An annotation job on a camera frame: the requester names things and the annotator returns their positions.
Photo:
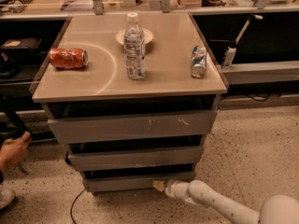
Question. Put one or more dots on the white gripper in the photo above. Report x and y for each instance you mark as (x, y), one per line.
(171, 188)

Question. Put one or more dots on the white shoe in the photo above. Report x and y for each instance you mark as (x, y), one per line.
(6, 197)

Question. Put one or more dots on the grey middle drawer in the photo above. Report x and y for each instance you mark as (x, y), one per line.
(135, 158)

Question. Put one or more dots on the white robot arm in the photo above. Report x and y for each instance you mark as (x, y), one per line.
(278, 209)

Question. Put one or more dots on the small white plate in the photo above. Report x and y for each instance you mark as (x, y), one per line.
(148, 34)

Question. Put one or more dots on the black box on shelf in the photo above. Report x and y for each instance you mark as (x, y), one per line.
(30, 43)

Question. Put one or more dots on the grey drawer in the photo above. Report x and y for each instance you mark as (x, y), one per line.
(135, 158)
(129, 127)
(131, 182)

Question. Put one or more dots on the clear plastic water bottle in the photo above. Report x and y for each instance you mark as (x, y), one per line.
(134, 46)

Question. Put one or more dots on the grey bottom drawer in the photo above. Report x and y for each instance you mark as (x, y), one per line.
(131, 182)

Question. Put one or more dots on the grey top drawer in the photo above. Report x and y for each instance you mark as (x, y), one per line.
(129, 127)

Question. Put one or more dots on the grey drawer cabinet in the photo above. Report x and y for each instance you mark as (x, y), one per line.
(103, 88)

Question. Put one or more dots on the white tube with nozzle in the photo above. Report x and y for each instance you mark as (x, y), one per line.
(230, 52)

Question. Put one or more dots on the crushed orange soda can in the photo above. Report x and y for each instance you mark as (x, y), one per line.
(69, 59)

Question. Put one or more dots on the person's hand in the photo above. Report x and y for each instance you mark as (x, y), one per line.
(14, 151)

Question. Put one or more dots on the blue and silver soda can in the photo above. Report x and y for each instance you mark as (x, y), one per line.
(198, 62)

